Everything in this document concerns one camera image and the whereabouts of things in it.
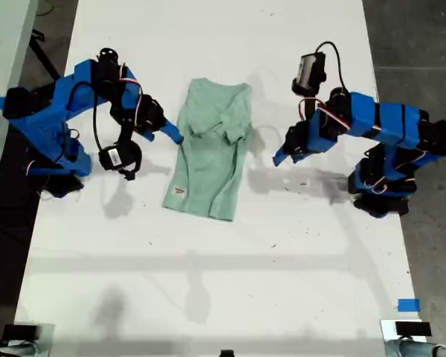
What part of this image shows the pale green T-shirt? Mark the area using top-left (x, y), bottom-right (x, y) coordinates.
top-left (161, 77), bottom-right (254, 222)

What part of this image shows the black stand leg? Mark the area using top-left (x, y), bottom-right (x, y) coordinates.
top-left (28, 31), bottom-right (62, 81)

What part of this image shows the pale side table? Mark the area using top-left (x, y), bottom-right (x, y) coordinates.
top-left (0, 0), bottom-right (40, 216)

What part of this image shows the small black box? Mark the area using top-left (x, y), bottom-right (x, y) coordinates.
top-left (2, 324), bottom-right (40, 341)
top-left (395, 321), bottom-right (432, 338)

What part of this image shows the pale grey clamp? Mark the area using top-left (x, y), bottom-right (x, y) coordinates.
top-left (384, 338), bottom-right (446, 357)
top-left (0, 344), bottom-right (36, 357)

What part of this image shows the black camera stalk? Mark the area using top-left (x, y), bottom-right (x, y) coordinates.
top-left (117, 118), bottom-right (133, 148)
top-left (306, 89), bottom-right (324, 111)

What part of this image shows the black camera box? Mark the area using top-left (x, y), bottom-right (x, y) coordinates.
top-left (97, 141), bottom-right (143, 182)
top-left (291, 51), bottom-right (327, 96)

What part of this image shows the black camera cable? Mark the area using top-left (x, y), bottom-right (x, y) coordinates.
top-left (314, 40), bottom-right (350, 96)
top-left (65, 80), bottom-right (105, 152)

